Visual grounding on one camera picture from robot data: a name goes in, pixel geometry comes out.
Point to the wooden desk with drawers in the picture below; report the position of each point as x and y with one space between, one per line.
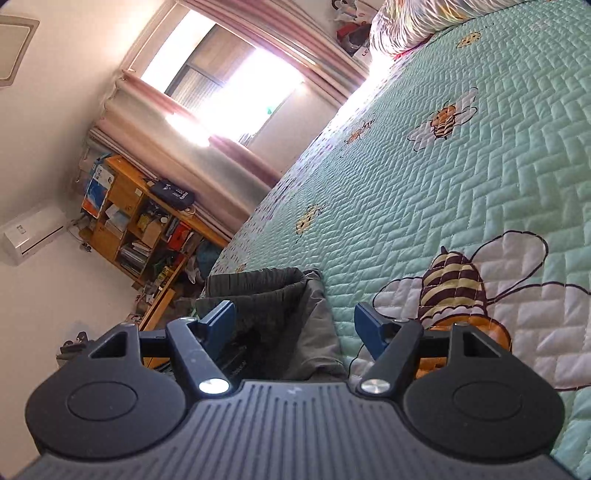
159 304

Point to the wooden bookshelf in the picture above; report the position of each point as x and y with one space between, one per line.
124 184

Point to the grey pants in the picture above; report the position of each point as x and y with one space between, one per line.
318 332

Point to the white air conditioner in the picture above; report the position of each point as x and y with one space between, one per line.
32 233

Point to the bright window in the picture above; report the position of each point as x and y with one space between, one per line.
258 83

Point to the green bee-print quilted bedspread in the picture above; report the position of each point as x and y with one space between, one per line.
461 184

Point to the dark blue bag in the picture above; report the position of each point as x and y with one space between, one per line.
173 194

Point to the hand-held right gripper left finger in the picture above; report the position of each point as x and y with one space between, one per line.
221 325

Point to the blue white cardboard box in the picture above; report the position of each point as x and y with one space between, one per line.
97 194

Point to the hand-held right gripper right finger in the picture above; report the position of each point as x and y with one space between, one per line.
369 330

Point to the floral duvet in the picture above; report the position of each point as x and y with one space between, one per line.
406 23

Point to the teal cloth bag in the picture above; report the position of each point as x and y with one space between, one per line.
210 258

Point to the white plastic bag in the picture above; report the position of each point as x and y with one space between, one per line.
346 9

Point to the pink curtain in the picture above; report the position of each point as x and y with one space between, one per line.
286 41
184 161

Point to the square ceiling panel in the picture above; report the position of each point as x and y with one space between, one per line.
14 50

